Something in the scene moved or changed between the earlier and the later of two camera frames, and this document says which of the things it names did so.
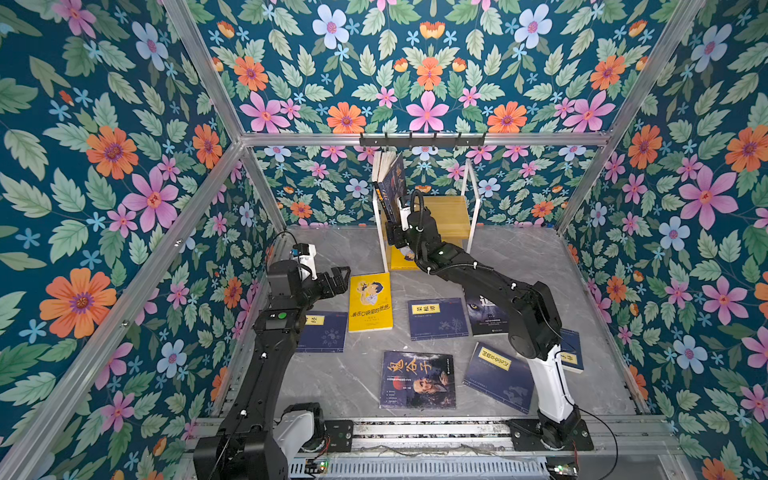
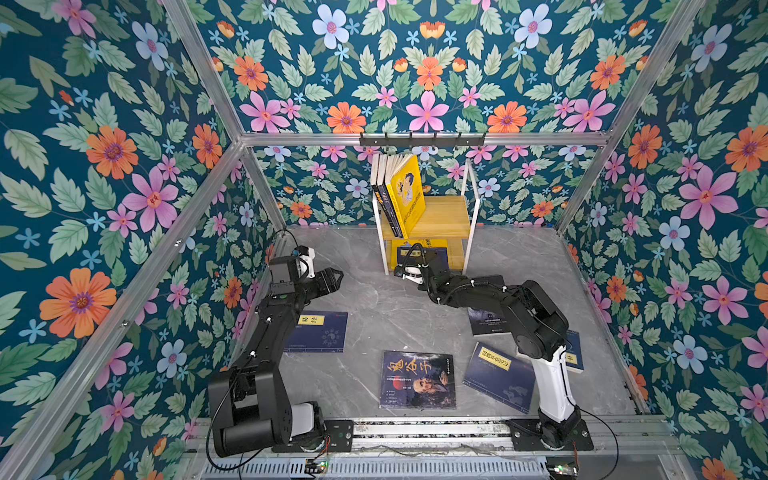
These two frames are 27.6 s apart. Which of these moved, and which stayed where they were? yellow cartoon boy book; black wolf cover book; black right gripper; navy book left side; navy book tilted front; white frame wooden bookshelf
Moved: black right gripper; yellow cartoon boy book
Stayed: navy book tilted front; white frame wooden bookshelf; black wolf cover book; navy book left side
